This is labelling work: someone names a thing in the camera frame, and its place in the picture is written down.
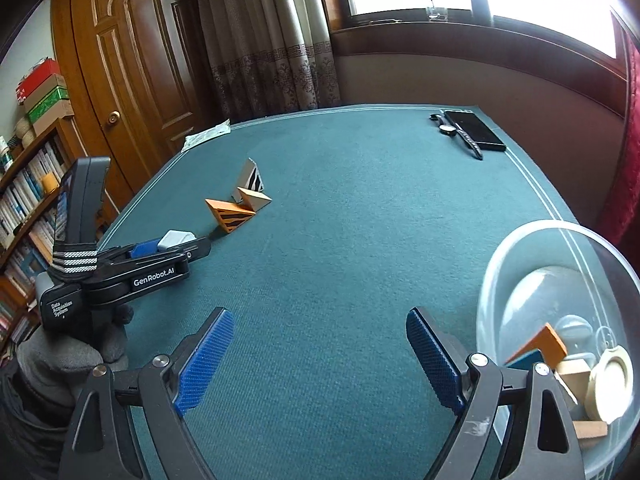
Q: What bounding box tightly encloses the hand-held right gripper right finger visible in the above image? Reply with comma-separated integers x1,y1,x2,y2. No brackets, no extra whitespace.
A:
406,307,586,480

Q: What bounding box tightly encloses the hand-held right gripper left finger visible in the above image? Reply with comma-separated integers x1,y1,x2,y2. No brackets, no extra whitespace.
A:
59,306,236,480

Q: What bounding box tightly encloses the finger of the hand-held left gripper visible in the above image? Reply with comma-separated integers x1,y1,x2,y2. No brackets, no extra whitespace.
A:
102,241,162,261
97,238,212,273

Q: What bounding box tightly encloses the white plug charger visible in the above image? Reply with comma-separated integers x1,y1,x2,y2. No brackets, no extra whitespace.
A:
157,230,197,252

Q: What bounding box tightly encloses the large orange striped wedge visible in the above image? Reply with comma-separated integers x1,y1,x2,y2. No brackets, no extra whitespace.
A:
205,198,257,237

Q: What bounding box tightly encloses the small orange striped wedge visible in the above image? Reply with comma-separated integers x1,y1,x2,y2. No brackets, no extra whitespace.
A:
237,187,273,212

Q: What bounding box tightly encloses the white striped wooden wedge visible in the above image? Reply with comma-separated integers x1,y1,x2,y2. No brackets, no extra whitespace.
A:
232,158,266,200

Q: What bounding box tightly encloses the blue wooden wedge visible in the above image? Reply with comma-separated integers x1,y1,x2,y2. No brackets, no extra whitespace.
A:
505,350,546,372

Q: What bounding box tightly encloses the small orange wooden block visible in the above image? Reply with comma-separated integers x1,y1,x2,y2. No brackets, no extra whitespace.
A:
504,322,569,366

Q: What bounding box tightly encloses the clear plastic bowl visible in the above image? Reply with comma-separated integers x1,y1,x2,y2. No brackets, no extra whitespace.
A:
475,220,640,480

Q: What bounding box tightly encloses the light wooden wedge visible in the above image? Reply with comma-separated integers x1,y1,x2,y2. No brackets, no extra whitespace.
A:
555,357,593,406

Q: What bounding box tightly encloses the cream tape roll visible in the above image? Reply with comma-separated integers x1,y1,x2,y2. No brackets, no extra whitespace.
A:
584,346,636,423

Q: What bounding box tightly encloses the person's left forearm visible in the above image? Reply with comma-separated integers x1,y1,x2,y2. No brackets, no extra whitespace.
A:
0,360,81,480

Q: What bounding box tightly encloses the person's left hand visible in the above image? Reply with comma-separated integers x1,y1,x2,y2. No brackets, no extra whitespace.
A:
17,305,136,408

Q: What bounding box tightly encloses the bookshelf with books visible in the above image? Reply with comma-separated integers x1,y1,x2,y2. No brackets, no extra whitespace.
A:
0,140,108,346

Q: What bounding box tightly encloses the white paper packet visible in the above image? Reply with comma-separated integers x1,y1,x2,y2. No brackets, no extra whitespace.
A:
181,119,232,152

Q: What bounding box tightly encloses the wooden bookshelf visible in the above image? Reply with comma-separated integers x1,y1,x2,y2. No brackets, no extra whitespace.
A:
0,115,126,361

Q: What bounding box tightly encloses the ball of twine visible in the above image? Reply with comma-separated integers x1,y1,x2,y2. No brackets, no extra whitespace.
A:
12,116,37,148

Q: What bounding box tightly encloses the green cardboard box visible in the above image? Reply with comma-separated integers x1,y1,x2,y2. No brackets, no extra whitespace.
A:
24,85,68,123

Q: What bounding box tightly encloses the wooden door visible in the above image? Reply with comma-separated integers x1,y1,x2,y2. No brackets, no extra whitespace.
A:
50,0,221,211

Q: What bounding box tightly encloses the red cardboard box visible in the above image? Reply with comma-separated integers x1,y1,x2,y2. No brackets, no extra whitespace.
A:
15,58,62,106

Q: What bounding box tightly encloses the beige patterned curtain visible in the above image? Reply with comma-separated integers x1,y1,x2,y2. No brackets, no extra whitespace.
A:
192,0,341,123

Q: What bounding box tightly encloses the black wristwatch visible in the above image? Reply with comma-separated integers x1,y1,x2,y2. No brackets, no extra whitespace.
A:
429,114,484,161

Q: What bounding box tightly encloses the black smartphone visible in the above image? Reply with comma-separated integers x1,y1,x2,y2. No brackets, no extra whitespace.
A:
444,110,507,153

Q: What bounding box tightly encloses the red curtain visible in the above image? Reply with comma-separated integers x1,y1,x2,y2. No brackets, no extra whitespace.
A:
597,25,640,271

